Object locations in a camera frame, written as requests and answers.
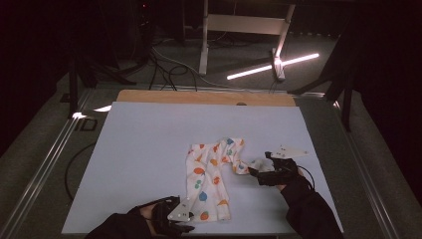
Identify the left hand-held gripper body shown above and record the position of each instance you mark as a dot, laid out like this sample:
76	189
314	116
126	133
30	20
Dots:
179	210

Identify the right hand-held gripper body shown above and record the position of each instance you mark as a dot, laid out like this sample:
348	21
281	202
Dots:
280	172

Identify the white fruit-print baby pants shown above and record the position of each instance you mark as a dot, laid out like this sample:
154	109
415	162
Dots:
207	186

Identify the person's right hand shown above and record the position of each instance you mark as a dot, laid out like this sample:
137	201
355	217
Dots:
288	185

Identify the person's left hand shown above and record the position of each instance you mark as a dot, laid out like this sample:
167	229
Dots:
150	215

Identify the wooden table board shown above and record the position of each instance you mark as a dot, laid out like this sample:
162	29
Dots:
199	98

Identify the black tripod stand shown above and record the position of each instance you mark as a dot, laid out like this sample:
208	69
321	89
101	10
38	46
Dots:
74	83

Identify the aluminium floor rail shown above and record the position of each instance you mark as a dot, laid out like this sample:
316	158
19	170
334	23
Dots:
43	166
368	179

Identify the white metal desk frame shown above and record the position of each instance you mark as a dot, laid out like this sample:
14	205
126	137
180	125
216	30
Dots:
245	25

